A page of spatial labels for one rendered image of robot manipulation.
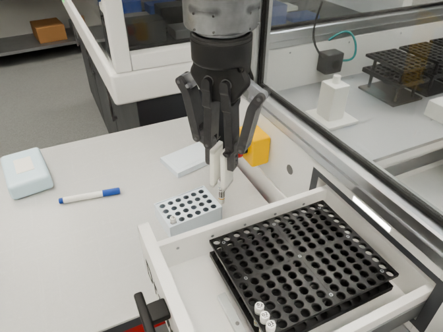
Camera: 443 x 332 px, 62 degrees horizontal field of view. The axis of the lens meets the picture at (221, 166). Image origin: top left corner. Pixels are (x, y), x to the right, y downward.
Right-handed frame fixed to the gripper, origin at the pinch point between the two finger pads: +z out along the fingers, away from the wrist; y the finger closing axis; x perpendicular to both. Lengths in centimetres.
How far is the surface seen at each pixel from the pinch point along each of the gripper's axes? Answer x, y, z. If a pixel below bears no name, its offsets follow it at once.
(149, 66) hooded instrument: 47, -49, 10
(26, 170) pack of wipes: 1, -53, 20
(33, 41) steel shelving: 202, -313, 86
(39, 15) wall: 232, -334, 70
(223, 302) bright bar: -11.3, 6.0, 16.1
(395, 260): 6.0, 27.6, 13.1
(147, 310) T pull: -20.3, -0.2, 9.8
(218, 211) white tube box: 11.4, -6.6, 22.2
